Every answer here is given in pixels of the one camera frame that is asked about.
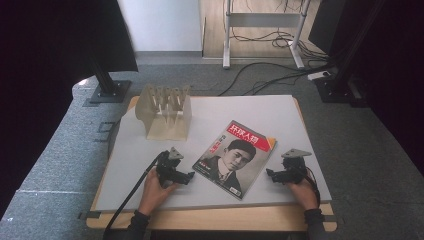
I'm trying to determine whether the person's right hand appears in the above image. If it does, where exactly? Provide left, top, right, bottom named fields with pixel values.
left=287, top=177, right=320, bottom=212

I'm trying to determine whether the person's left hand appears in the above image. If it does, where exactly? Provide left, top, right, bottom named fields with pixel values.
left=137, top=167, right=181, bottom=217

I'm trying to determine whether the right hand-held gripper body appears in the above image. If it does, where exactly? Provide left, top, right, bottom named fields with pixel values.
left=279, top=148, right=313, bottom=185

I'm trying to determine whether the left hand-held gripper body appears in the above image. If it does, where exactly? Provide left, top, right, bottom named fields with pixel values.
left=155, top=146, right=185, bottom=188

